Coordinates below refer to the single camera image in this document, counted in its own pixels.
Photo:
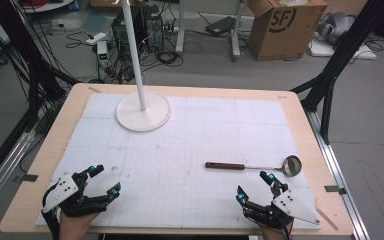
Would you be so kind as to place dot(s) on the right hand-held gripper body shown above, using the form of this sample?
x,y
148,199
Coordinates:
x,y
285,208

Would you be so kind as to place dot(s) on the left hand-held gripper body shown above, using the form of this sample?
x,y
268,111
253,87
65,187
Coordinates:
x,y
67,190

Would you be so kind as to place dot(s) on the person's right hand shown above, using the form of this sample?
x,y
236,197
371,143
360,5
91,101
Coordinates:
x,y
273,234

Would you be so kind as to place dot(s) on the person's left hand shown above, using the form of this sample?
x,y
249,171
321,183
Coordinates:
x,y
75,226

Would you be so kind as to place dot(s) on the black table clip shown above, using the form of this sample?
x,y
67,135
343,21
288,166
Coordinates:
x,y
334,189
29,177

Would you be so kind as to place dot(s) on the thin wooden strip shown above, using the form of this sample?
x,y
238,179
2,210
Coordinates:
x,y
326,219

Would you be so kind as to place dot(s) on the white lamp stand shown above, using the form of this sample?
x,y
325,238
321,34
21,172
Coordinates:
x,y
143,116

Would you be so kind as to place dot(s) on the white grid mat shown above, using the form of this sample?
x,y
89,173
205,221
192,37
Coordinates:
x,y
196,133

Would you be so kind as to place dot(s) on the white device with green display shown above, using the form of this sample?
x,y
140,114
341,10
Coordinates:
x,y
102,51

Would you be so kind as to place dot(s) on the white power strip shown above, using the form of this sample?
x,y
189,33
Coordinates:
x,y
96,38

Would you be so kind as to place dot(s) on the flat white board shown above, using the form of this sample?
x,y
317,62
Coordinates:
x,y
323,50

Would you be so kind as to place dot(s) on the cardboard box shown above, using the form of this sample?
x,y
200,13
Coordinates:
x,y
283,30

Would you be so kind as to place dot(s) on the black computer tower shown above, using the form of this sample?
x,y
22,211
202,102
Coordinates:
x,y
153,30

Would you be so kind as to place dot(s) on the flat black device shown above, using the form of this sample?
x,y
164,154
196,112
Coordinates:
x,y
220,26

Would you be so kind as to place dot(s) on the grey rounded appliance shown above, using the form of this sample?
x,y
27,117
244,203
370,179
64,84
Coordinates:
x,y
336,25

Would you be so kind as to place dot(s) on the aluminium rail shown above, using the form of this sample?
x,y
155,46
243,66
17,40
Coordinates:
x,y
3,170
333,163

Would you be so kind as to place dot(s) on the black metal frame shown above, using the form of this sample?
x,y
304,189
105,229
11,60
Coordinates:
x,y
343,53
23,43

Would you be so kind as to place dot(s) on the white metal stand frame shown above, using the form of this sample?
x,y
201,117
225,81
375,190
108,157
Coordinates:
x,y
180,30

